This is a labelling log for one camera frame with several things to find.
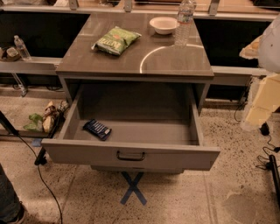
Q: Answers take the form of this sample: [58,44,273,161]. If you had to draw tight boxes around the blue rxbar blueberry bar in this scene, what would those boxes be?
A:
[83,119,111,141]

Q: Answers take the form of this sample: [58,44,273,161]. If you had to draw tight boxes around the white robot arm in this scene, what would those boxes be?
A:
[239,15,280,131]

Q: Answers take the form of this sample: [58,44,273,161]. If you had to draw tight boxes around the open grey top drawer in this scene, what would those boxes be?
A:
[42,82,220,173]

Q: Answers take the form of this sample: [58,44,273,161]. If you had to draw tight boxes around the clear water bottle on counter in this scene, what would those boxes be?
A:
[175,0,196,46]

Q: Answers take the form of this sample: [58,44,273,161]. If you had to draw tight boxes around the grey cabinet with counter top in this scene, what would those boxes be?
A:
[56,12,214,109]

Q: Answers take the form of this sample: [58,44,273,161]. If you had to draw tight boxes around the white bowl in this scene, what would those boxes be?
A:
[150,17,177,35]

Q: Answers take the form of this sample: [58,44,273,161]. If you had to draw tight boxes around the blue tape cross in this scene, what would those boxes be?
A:
[121,171,147,206]

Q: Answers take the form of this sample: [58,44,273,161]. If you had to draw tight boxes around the green chip bag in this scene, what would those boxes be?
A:
[91,26,141,56]

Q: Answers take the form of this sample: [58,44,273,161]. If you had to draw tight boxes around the tan snack bag on floor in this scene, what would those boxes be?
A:
[43,101,57,133]

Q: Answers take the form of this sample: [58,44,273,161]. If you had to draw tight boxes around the green snack bag on floor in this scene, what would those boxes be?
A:
[24,113,43,132]

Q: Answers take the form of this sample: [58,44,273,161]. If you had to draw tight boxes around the small water bottle on ledge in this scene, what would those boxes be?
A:
[14,35,32,60]

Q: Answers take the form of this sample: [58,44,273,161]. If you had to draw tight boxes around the snack items on ledge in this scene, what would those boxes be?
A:
[0,46,20,62]

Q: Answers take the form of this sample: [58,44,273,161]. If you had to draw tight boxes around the black tripod leg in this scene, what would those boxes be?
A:
[0,111,18,136]

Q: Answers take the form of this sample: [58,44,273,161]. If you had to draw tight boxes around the person leg in jeans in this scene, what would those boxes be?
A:
[0,165,25,224]

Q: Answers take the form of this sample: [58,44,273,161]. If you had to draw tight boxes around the black stand with cables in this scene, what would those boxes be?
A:
[260,122,280,208]

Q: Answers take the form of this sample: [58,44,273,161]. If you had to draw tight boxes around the black drawer handle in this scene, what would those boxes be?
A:
[116,151,145,162]

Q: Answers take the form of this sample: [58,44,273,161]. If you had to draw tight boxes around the black cable on floor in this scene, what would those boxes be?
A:
[17,135,64,224]

